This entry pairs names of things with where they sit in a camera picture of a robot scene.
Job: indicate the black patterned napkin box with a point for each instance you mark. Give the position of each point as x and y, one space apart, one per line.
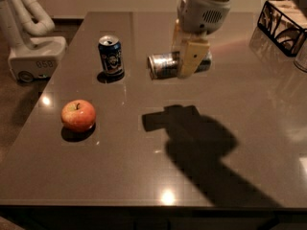
285 24

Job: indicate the silver blue redbull can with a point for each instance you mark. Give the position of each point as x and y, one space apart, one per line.
164 66

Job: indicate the white mobile robot background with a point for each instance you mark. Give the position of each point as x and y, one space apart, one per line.
33 54

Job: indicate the red yellow apple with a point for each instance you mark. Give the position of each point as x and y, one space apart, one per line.
78 116

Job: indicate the blue pepsi soda can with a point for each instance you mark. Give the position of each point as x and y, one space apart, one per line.
111 56

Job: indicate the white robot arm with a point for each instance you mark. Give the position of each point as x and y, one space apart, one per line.
196 19

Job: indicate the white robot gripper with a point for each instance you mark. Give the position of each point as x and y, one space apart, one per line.
200 13

